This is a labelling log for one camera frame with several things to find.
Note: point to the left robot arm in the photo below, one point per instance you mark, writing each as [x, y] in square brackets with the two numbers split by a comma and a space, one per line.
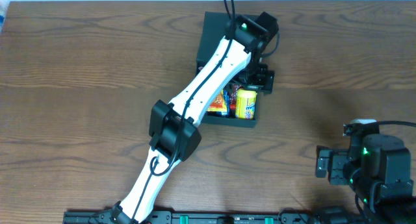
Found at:
[174, 125]

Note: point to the yellow orange snack bag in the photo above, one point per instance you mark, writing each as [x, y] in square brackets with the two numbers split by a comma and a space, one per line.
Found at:
[218, 106]

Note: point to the blue Oreo cookie pack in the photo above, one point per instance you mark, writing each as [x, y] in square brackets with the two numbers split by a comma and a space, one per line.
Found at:
[227, 102]

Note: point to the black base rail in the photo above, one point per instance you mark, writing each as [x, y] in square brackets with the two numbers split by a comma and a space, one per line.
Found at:
[211, 217]

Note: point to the red Hacks candy bag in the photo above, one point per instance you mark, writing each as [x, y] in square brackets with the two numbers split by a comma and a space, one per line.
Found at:
[233, 95]

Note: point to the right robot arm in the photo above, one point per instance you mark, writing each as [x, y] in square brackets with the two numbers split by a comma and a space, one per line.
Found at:
[378, 173]

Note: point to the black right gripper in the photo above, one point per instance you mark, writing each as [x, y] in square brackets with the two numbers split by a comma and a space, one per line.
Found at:
[333, 165]

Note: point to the yellow candy canister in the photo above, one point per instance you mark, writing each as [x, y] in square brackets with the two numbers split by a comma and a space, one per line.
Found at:
[245, 104]

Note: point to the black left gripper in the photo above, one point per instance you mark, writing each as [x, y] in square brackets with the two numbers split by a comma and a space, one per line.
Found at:
[263, 80]

